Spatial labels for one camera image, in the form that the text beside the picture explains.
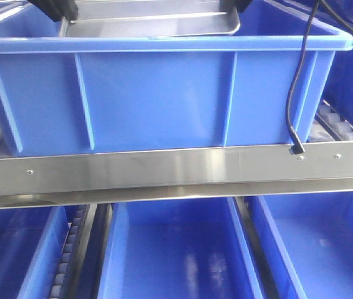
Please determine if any blue bin bottom centre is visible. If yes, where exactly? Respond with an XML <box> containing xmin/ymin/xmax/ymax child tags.
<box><xmin>98</xmin><ymin>197</ymin><xmax>264</xmax><ymax>298</ymax></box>

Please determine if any blue bin bottom left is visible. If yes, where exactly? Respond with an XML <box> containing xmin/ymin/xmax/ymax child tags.
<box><xmin>0</xmin><ymin>207</ymin><xmax>69</xmax><ymax>298</ymax></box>

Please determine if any right shelf roller track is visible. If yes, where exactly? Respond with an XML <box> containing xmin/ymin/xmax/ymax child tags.
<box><xmin>308</xmin><ymin>102</ymin><xmax>353</xmax><ymax>142</ymax></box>

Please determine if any small silver tray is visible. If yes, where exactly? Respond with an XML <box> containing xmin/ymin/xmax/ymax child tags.
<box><xmin>59</xmin><ymin>1</ymin><xmax>240</xmax><ymax>38</ymax></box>

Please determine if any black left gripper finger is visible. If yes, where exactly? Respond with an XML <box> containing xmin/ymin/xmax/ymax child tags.
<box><xmin>54</xmin><ymin>0</ymin><xmax>79</xmax><ymax>19</ymax></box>
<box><xmin>31</xmin><ymin>0</ymin><xmax>62</xmax><ymax>21</ymax></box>

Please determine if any blue bin bottom right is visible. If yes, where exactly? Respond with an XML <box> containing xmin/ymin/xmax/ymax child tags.
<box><xmin>245</xmin><ymin>192</ymin><xmax>353</xmax><ymax>298</ymax></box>

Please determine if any steel lower shelf rail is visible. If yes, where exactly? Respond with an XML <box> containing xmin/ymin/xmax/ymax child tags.
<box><xmin>0</xmin><ymin>141</ymin><xmax>353</xmax><ymax>209</ymax></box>

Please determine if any lower left roller track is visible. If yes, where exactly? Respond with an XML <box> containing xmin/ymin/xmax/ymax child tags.
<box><xmin>49</xmin><ymin>205</ymin><xmax>97</xmax><ymax>298</ymax></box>

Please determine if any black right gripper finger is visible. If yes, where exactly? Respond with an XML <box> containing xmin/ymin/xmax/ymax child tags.
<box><xmin>218</xmin><ymin>0</ymin><xmax>236</xmax><ymax>11</ymax></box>
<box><xmin>235</xmin><ymin>0</ymin><xmax>252</xmax><ymax>12</ymax></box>

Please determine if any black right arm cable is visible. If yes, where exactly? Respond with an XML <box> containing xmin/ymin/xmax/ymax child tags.
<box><xmin>286</xmin><ymin>0</ymin><xmax>353</xmax><ymax>154</ymax></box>

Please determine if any large blue target box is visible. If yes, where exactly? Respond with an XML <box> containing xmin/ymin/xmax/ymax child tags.
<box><xmin>0</xmin><ymin>1</ymin><xmax>353</xmax><ymax>156</ymax></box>

